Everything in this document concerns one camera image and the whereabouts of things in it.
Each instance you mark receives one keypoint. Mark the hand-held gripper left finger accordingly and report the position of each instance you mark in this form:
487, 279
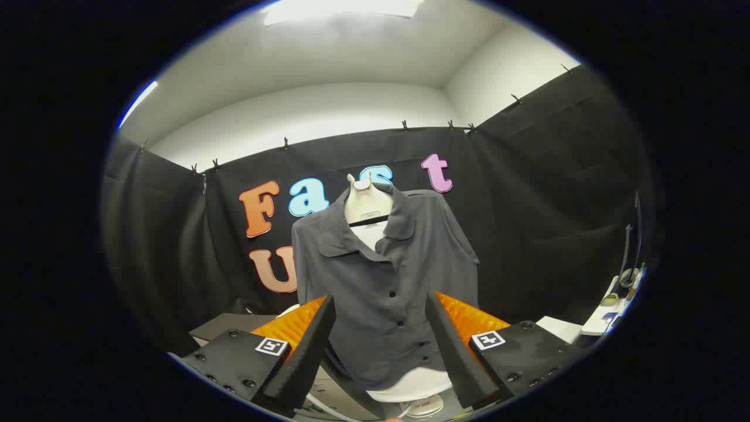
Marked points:
304, 363

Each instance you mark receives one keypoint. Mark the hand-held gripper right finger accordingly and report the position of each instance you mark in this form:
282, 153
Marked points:
457, 357

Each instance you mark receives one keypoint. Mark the grey button-up shirt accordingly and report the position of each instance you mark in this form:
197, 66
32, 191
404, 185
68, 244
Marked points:
375, 293

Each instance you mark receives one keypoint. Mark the round white stand base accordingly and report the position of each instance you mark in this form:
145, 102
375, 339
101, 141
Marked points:
425, 406

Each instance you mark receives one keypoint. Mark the grey drawer cabinet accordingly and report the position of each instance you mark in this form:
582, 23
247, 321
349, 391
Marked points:
228, 322

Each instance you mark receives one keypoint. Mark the white table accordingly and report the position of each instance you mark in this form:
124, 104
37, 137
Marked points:
556, 329

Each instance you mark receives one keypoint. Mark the white cluttered desk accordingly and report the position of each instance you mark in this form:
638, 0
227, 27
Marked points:
597, 319

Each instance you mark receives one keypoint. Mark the black backdrop cloth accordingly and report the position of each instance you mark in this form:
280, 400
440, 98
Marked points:
527, 205

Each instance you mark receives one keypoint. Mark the white mannequin torso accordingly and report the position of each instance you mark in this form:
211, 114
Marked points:
366, 205

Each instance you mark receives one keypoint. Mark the black curved stand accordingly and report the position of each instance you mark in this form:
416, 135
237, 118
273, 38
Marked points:
638, 234

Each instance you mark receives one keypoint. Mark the ceiling light panel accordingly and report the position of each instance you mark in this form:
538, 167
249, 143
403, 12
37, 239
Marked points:
340, 9

